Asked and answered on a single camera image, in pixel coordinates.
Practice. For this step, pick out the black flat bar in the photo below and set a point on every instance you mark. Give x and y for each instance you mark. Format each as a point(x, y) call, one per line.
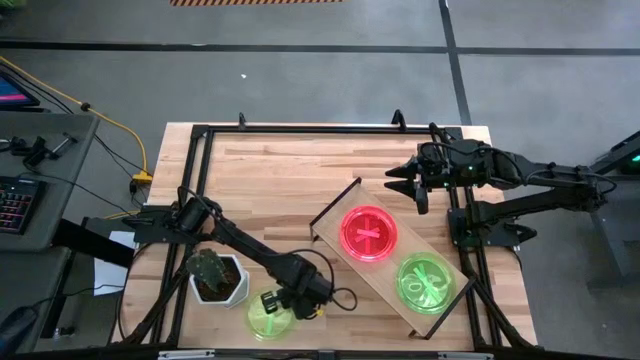
point(90, 242)

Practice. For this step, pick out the white hexagonal plant pot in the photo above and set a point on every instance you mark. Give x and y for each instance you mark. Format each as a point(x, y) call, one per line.
point(240, 290)

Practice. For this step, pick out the lit display screen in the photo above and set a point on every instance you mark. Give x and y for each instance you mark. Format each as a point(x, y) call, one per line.
point(12, 92)

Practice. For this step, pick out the black backlit keyboard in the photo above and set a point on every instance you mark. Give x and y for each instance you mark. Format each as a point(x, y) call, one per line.
point(20, 205)

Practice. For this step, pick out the green cactus plant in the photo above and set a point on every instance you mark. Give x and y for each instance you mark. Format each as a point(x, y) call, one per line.
point(207, 267)

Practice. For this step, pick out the white paper sheet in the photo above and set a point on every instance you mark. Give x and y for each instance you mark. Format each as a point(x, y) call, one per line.
point(107, 280)

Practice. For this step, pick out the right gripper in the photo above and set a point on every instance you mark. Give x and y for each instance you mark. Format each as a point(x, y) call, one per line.
point(432, 167)

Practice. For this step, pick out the pink translucent plastic plate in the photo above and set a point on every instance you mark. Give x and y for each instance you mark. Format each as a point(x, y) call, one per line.
point(369, 250)
point(355, 235)
point(382, 240)
point(369, 220)

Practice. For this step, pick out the dark rounded object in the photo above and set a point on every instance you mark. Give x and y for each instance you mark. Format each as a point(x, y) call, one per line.
point(15, 330)

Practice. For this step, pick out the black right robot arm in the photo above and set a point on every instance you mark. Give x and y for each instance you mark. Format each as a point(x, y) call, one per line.
point(540, 200)

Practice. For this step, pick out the black frame bracket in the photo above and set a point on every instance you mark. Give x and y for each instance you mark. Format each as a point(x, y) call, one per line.
point(399, 122)
point(242, 122)

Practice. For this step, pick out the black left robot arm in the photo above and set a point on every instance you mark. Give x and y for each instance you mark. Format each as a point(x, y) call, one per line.
point(250, 245)

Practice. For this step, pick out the silver metal bracket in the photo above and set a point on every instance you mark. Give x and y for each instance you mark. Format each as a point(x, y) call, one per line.
point(465, 356)
point(185, 355)

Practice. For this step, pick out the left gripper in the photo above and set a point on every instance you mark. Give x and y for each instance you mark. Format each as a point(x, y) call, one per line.
point(310, 292)

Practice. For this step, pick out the wooden shelf with black legs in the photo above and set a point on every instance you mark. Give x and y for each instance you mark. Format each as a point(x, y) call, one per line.
point(327, 227)

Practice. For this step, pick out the black metal table frame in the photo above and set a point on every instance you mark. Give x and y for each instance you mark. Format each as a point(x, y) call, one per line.
point(300, 129)

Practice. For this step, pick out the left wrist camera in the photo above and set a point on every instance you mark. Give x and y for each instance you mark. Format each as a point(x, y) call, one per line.
point(310, 312)

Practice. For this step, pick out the grey desk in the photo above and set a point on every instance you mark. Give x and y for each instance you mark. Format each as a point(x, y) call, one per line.
point(30, 280)
point(60, 190)

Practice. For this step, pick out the black desk clamp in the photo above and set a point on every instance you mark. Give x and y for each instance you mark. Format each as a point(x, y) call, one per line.
point(35, 152)

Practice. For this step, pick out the green translucent plastic plate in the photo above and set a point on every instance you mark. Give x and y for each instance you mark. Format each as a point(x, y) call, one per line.
point(425, 300)
point(425, 270)
point(265, 327)

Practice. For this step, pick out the black equipment stand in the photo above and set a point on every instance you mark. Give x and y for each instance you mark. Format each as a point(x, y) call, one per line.
point(620, 155)

